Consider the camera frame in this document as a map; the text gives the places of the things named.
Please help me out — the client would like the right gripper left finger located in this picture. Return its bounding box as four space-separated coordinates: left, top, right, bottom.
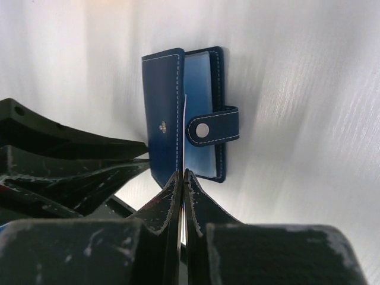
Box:
130 171 182 284

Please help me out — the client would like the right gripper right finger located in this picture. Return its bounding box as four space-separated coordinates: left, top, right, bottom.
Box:
183 170 246 284

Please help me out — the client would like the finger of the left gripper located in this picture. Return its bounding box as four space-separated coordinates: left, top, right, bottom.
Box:
1 98 148 160
1 145 149 218

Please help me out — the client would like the black credit card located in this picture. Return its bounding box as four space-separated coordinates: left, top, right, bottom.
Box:
182 93 187 178

